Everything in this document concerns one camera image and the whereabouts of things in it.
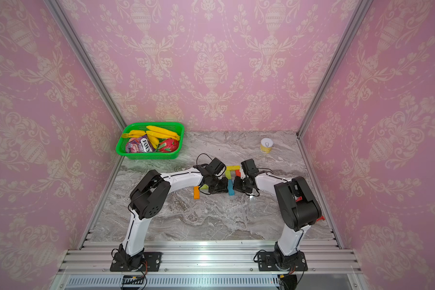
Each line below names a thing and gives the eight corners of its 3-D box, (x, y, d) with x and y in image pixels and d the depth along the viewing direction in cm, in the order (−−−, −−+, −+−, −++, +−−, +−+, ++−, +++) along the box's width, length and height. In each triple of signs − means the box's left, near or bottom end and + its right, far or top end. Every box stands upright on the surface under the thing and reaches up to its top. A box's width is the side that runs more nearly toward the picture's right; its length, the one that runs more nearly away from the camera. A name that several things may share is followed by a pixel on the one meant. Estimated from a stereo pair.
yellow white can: (261, 153, 113) (262, 147, 109) (259, 143, 118) (260, 137, 114) (272, 153, 113) (274, 147, 109) (270, 143, 118) (272, 137, 114)
